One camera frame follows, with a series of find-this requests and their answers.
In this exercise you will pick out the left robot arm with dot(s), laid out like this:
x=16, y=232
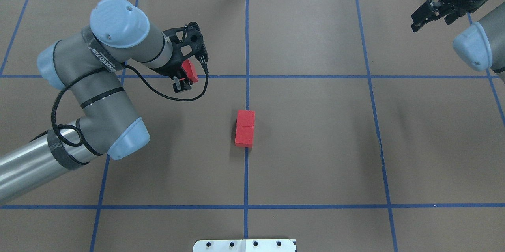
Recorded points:
x=92, y=114

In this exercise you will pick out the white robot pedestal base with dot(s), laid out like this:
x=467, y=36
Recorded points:
x=246, y=245

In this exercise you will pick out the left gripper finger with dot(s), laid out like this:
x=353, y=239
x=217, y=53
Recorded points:
x=182, y=83

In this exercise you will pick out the red block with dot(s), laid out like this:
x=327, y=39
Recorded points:
x=244, y=136

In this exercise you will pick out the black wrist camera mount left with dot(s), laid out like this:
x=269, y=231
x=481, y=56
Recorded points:
x=186, y=42

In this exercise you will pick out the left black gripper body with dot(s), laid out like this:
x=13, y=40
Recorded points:
x=169, y=71

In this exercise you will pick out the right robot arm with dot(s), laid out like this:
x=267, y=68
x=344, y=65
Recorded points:
x=482, y=45

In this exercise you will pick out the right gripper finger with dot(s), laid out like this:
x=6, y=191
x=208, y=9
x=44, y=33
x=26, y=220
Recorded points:
x=418, y=23
x=428, y=11

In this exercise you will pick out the red block start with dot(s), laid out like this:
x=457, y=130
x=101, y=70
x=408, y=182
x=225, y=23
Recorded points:
x=190, y=70

